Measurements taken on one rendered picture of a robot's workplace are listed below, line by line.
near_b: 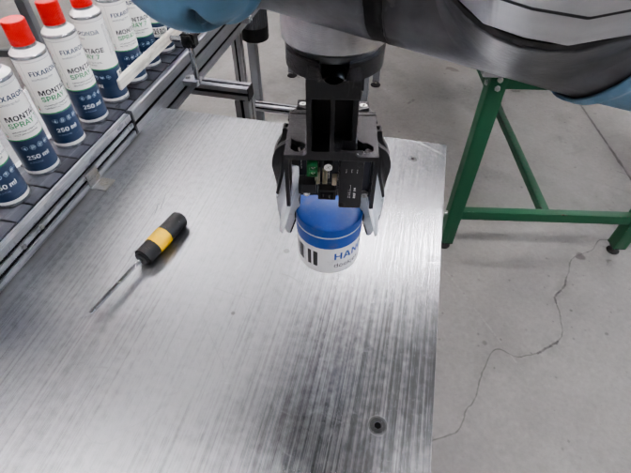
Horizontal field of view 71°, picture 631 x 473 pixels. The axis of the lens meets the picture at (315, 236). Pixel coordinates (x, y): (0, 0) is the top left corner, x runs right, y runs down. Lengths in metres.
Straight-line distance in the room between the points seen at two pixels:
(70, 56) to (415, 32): 0.74
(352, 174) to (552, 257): 1.67
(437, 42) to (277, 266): 0.52
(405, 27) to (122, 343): 0.54
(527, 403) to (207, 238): 1.16
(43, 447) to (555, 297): 1.63
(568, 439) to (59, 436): 1.33
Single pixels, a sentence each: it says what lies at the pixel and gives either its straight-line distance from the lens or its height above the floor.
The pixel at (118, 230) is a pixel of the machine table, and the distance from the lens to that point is 0.76.
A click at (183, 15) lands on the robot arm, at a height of 1.27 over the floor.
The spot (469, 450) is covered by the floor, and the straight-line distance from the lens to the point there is 1.46.
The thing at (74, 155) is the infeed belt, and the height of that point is 0.88.
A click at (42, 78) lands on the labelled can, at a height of 1.01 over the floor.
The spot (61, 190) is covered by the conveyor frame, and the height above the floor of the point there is 0.87.
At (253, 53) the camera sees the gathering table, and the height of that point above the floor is 0.43.
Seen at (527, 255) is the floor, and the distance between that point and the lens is 1.93.
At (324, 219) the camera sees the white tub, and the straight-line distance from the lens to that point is 0.44.
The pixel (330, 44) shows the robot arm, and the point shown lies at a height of 1.21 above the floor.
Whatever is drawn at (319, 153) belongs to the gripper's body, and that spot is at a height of 1.14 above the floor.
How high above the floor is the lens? 1.33
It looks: 47 degrees down
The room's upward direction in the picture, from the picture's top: straight up
